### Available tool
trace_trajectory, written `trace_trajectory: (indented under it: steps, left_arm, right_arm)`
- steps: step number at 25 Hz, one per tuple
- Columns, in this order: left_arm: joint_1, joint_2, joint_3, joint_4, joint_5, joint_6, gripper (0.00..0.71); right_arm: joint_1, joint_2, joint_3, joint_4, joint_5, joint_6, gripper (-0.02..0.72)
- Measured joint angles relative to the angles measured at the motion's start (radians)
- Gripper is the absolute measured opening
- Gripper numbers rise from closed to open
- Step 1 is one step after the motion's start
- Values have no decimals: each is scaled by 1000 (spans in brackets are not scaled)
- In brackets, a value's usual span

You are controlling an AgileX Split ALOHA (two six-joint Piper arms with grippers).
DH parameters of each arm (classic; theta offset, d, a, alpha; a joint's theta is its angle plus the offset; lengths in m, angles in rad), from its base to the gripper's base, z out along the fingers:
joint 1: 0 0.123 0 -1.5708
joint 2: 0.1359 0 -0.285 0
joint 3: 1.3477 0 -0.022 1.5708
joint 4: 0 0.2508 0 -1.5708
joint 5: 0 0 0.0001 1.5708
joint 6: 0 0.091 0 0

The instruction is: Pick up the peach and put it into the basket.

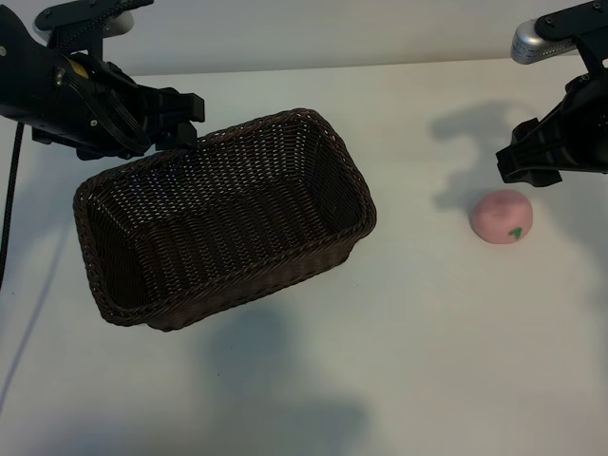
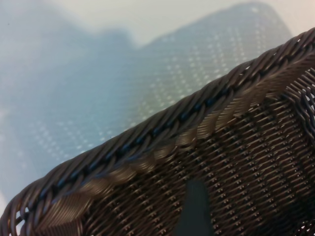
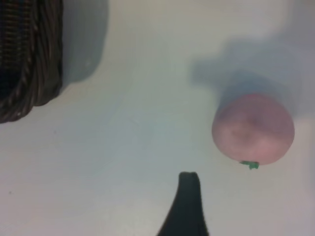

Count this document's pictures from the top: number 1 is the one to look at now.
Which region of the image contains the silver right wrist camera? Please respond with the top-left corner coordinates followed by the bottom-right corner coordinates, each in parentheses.
top-left (510, 0), bottom-right (608, 72)

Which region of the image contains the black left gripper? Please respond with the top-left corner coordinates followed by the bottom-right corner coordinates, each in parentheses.
top-left (30, 49), bottom-right (206, 162)

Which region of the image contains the black flat cable loop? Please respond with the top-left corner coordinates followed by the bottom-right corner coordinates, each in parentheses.
top-left (66, 78), bottom-right (151, 156)

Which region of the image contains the pink peach with green leaf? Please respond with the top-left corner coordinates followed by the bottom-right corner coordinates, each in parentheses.
top-left (469, 188), bottom-right (534, 245)

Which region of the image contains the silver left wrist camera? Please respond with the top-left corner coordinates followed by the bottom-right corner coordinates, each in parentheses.
top-left (31, 0), bottom-right (156, 53)

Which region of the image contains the dark brown woven basket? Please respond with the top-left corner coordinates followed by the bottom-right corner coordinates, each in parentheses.
top-left (72, 107), bottom-right (378, 333)

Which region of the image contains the black braided cable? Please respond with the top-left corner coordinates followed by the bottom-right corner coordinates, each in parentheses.
top-left (0, 121), bottom-right (25, 291)

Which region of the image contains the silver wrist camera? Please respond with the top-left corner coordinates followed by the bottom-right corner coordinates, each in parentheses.
top-left (510, 0), bottom-right (608, 72)
top-left (31, 0), bottom-right (156, 53)

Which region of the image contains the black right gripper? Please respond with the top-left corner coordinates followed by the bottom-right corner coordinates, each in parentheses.
top-left (495, 71), bottom-right (608, 187)

